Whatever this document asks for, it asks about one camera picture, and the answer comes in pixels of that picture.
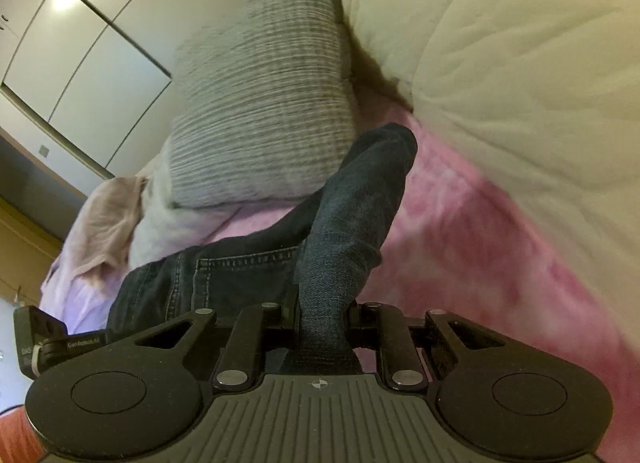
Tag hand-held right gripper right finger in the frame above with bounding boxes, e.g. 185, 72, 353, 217
347, 300, 507, 391

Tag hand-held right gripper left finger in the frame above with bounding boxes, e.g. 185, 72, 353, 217
134, 288, 301, 392

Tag dark blue jeans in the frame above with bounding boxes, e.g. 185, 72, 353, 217
105, 122, 419, 377

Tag orange cloth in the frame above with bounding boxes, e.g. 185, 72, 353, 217
0, 400, 39, 463

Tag pink floral blanket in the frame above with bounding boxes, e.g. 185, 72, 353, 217
64, 87, 640, 445

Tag beige pink cloth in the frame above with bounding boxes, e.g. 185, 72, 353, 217
69, 175, 149, 285

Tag lilac pillow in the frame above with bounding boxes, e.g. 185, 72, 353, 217
39, 153, 242, 336

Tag grey ribbed pillow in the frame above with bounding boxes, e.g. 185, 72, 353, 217
167, 0, 359, 210

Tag cream duvet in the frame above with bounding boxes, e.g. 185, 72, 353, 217
272, 0, 640, 340

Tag white wardrobe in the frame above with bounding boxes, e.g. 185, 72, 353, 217
0, 0, 262, 182

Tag wooden doorway frame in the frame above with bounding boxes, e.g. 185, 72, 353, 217
0, 135, 89, 305

